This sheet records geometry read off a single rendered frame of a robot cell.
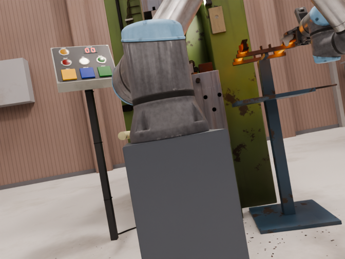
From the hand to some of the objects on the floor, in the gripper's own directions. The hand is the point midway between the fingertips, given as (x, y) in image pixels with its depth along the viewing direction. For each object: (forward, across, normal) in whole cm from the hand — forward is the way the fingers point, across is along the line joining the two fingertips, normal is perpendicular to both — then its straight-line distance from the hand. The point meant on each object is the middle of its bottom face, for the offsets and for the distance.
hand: (294, 35), depth 143 cm
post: (+21, -117, -96) cm, 153 cm away
